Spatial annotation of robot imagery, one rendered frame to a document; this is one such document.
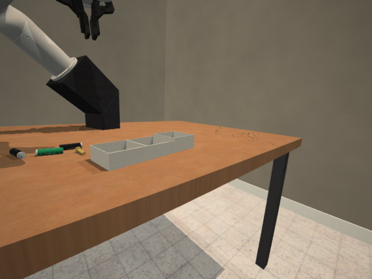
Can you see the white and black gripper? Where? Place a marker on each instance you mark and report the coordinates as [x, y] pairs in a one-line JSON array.
[[97, 10]]

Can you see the black battery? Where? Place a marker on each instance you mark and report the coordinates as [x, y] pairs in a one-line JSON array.
[[71, 146], [17, 153]]

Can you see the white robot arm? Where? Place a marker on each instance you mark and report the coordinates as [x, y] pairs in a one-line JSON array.
[[25, 34]]

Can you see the green aa battery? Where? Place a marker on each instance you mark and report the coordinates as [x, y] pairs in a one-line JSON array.
[[49, 151]]

